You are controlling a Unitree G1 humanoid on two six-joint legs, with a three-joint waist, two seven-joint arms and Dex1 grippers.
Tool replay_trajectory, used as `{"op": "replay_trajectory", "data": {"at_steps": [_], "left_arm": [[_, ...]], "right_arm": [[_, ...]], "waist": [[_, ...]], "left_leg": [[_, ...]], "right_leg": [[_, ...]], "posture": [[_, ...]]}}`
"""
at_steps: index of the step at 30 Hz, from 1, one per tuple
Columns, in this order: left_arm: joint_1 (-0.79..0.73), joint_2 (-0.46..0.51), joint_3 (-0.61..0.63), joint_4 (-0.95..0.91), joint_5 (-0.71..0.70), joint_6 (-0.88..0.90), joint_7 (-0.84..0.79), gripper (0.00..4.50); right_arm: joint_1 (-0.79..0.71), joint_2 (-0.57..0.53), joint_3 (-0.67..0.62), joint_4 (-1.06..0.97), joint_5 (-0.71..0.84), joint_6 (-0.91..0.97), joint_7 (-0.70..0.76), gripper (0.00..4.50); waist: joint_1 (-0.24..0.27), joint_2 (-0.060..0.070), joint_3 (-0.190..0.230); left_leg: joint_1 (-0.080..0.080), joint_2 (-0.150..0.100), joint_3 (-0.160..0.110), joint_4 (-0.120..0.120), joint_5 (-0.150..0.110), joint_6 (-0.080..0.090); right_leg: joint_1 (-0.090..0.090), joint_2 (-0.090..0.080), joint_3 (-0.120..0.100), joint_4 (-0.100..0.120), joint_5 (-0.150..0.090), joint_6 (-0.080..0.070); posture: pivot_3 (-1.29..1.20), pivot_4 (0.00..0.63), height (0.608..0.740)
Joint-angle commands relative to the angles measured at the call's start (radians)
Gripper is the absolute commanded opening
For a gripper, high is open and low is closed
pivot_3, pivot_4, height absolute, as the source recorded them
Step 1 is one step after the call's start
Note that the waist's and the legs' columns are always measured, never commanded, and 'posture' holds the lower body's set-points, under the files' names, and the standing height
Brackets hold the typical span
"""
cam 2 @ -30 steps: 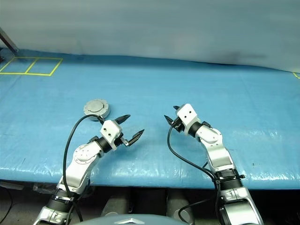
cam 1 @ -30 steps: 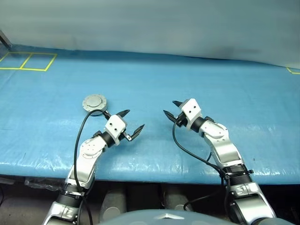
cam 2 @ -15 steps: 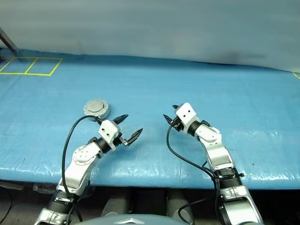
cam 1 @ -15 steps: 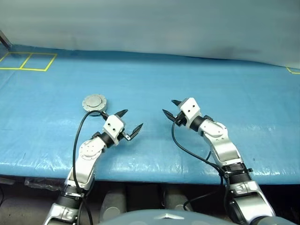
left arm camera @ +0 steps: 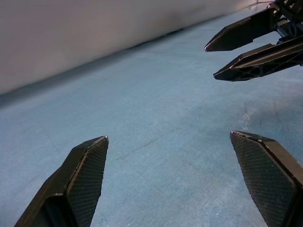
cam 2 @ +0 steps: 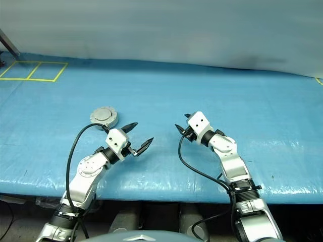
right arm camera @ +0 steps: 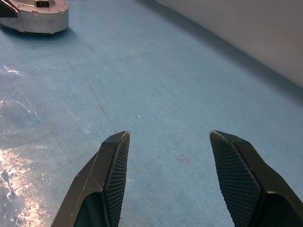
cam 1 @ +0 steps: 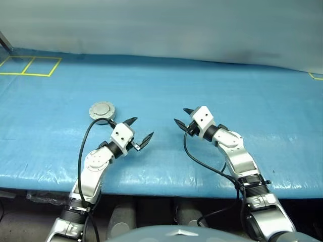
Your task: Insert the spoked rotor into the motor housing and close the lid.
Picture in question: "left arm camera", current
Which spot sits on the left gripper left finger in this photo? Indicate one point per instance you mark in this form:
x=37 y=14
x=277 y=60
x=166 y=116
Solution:
x=78 y=184

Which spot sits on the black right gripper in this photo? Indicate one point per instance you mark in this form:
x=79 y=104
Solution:
x=291 y=26

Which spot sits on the white foam backdrop sheet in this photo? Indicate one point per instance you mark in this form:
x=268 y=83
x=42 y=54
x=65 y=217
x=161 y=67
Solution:
x=71 y=35

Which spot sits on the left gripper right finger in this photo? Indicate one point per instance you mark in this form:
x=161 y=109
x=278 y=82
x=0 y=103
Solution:
x=267 y=179

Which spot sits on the blue plastic table cover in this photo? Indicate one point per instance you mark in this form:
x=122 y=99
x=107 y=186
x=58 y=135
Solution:
x=154 y=118

